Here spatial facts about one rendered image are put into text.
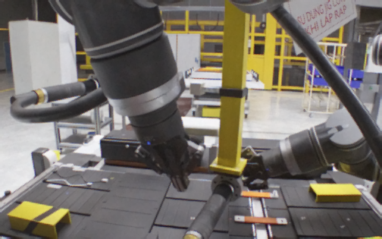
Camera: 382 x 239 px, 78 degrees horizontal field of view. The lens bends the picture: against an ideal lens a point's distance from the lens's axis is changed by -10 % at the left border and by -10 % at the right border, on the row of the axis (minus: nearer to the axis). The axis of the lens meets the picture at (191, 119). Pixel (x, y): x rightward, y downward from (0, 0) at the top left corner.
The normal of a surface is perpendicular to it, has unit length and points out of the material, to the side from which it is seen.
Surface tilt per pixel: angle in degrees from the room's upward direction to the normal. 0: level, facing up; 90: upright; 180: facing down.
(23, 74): 90
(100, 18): 106
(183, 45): 90
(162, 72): 89
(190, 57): 90
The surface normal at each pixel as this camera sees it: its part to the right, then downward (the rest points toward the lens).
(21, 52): -0.13, 0.25
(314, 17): 0.45, 0.24
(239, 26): -0.39, 0.23
